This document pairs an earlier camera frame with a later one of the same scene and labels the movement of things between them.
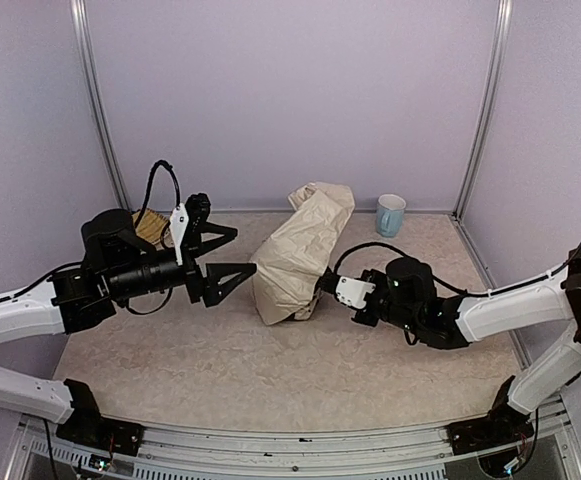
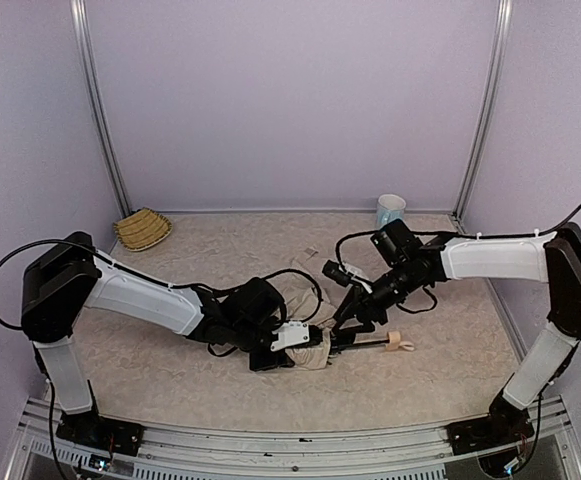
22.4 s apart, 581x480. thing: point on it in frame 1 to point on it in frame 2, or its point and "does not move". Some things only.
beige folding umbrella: (291, 263) to (310, 296)
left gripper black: (196, 279) to (315, 338)
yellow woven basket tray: (151, 225) does not move
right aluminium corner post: (499, 55) does not move
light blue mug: (389, 214) does not move
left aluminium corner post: (89, 67) does not move
